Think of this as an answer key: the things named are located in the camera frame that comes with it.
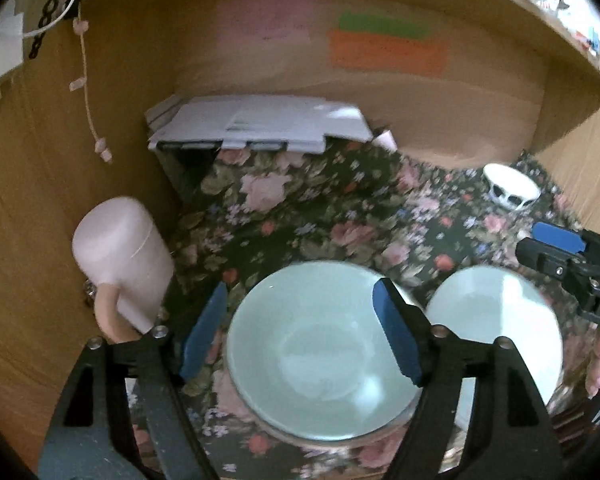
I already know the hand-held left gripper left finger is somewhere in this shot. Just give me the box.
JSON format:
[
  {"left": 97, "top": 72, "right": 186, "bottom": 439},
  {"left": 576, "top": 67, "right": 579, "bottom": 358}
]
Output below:
[{"left": 37, "top": 281, "right": 229, "bottom": 480}]

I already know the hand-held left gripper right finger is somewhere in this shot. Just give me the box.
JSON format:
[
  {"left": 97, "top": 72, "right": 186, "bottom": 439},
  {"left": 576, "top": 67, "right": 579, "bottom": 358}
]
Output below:
[{"left": 372, "top": 277, "right": 567, "bottom": 480}]

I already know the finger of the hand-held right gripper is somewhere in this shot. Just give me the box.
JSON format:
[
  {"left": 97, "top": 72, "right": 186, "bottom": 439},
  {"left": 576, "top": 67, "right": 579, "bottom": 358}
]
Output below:
[
  {"left": 531, "top": 221, "right": 600, "bottom": 267},
  {"left": 515, "top": 237, "right": 598, "bottom": 293}
]

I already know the large white plate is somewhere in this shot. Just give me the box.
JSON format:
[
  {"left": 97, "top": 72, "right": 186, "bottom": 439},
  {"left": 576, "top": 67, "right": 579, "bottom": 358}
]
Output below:
[{"left": 424, "top": 265, "right": 564, "bottom": 433}]

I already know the mint green bowl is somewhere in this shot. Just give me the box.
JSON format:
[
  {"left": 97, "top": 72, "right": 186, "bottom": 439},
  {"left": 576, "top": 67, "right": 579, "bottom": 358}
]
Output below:
[{"left": 225, "top": 260, "right": 425, "bottom": 455}]

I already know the person's right hand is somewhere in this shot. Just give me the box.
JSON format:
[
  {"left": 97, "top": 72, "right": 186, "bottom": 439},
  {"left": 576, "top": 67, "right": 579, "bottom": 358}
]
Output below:
[{"left": 582, "top": 332, "right": 600, "bottom": 401}]

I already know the white bowl with dark pattern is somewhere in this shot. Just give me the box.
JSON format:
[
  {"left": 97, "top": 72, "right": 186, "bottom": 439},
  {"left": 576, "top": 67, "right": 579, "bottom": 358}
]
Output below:
[{"left": 482, "top": 162, "right": 542, "bottom": 209}]

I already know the dark floral tablecloth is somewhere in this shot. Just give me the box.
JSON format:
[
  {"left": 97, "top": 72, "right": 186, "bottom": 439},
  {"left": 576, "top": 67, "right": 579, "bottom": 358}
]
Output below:
[{"left": 130, "top": 137, "right": 600, "bottom": 480}]

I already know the stack of white papers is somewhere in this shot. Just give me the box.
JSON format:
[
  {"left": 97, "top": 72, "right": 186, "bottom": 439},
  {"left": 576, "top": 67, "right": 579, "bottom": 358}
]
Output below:
[{"left": 145, "top": 94, "right": 376, "bottom": 153}]

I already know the orange sticky note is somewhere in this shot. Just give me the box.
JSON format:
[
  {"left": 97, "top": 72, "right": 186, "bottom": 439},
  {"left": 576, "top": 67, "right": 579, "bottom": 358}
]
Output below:
[{"left": 327, "top": 30, "right": 448, "bottom": 78}]

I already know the green sticky note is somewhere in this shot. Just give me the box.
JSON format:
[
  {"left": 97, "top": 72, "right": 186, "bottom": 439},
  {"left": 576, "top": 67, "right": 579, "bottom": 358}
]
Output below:
[{"left": 339, "top": 10, "right": 428, "bottom": 38}]

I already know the pink sticky note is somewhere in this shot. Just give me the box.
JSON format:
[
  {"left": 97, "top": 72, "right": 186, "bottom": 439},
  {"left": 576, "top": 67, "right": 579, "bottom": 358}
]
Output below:
[{"left": 217, "top": 0, "right": 313, "bottom": 53}]

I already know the white jug with wooden handle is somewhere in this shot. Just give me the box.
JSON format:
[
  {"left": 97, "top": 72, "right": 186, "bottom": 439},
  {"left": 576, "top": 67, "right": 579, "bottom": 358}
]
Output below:
[{"left": 71, "top": 196, "right": 176, "bottom": 343}]

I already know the pink bead string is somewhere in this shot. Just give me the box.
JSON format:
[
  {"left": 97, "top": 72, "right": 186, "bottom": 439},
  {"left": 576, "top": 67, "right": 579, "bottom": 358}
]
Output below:
[{"left": 72, "top": 2, "right": 113, "bottom": 163}]

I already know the white wall adapter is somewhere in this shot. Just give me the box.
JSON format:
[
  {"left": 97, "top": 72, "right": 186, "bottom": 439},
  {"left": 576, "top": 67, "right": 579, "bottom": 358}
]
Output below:
[{"left": 0, "top": 10, "right": 26, "bottom": 91}]

